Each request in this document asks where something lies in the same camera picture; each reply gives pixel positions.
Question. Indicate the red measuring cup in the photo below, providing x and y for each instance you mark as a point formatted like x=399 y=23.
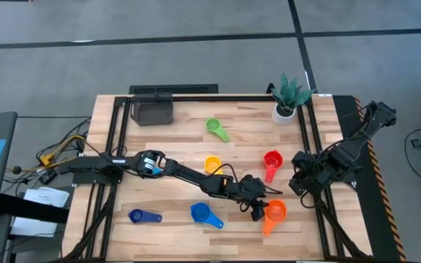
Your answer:
x=272 y=159

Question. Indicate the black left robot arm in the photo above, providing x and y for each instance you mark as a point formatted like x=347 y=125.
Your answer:
x=188 y=174

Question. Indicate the black curved bracket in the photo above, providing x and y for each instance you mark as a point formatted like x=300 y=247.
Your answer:
x=270 y=88

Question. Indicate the medium blue measuring cup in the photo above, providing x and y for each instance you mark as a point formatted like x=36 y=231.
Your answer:
x=200 y=212

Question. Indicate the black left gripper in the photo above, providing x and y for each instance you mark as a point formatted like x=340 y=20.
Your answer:
x=249 y=187

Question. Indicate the green measuring cup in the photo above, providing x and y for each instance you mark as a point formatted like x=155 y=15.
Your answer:
x=214 y=126

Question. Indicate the small black power box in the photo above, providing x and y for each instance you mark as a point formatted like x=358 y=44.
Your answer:
x=48 y=177

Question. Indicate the white label sticker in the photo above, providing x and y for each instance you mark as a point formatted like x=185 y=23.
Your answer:
x=325 y=95

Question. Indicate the orange measuring cup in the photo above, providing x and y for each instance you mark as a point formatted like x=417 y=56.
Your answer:
x=276 y=211

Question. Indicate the potted green plant white pot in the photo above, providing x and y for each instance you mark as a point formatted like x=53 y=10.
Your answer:
x=285 y=106

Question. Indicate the black mat with hazard stripe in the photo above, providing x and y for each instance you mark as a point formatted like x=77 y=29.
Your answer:
x=375 y=219

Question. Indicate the dark grey basket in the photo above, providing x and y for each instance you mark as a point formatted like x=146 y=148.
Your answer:
x=152 y=109

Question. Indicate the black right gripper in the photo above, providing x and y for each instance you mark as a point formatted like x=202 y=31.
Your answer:
x=305 y=168

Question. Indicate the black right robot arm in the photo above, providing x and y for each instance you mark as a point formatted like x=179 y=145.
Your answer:
x=342 y=157

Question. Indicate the yellow measuring cup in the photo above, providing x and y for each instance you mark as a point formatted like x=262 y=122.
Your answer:
x=212 y=164

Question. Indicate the small dark blue measuring cup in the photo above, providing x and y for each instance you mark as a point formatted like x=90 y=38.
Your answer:
x=136 y=216

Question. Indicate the black floor vent grille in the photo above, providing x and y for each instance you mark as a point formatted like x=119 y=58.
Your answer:
x=174 y=88

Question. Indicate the white paper sheets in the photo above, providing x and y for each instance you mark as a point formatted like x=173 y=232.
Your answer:
x=46 y=197

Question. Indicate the black aluminium table frame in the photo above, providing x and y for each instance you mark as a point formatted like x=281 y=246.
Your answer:
x=119 y=120

